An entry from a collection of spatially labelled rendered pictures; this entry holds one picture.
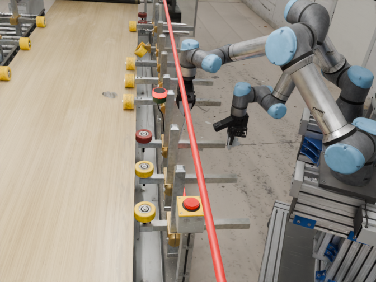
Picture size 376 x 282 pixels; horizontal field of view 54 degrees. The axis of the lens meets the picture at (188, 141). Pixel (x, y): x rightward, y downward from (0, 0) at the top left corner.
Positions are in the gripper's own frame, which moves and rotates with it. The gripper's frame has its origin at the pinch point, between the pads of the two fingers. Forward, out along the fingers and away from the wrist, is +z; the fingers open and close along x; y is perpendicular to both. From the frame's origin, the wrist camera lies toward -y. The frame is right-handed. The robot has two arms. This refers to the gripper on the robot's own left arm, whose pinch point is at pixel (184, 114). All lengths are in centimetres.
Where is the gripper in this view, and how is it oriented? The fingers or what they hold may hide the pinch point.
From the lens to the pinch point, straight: 174.7
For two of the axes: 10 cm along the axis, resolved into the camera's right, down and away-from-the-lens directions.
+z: -0.8, 8.2, 5.7
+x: -9.9, -0.1, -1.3
